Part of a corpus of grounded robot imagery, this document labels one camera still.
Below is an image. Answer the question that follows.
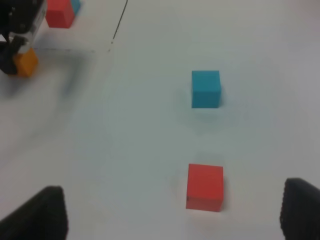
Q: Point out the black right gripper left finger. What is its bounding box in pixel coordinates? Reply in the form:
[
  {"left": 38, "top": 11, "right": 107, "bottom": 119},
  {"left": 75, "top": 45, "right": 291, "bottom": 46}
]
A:
[{"left": 0, "top": 186, "right": 69, "bottom": 240}]

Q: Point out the red template cube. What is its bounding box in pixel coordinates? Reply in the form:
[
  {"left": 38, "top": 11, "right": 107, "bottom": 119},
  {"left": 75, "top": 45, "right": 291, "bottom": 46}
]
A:
[{"left": 45, "top": 0, "right": 75, "bottom": 29}]

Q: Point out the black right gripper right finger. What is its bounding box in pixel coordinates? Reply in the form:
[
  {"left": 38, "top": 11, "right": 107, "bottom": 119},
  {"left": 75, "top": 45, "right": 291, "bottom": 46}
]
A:
[{"left": 279, "top": 178, "right": 320, "bottom": 240}]

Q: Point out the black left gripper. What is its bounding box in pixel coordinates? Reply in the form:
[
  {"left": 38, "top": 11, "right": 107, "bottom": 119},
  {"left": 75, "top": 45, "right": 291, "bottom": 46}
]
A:
[{"left": 0, "top": 0, "right": 48, "bottom": 75}]

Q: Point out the blue template cube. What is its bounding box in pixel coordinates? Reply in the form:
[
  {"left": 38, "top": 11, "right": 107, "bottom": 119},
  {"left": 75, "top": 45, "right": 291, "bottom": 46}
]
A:
[{"left": 70, "top": 0, "right": 81, "bottom": 16}]

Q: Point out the orange cube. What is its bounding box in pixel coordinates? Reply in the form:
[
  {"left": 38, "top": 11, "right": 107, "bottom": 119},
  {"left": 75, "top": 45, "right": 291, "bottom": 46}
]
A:
[{"left": 13, "top": 48, "right": 38, "bottom": 78}]

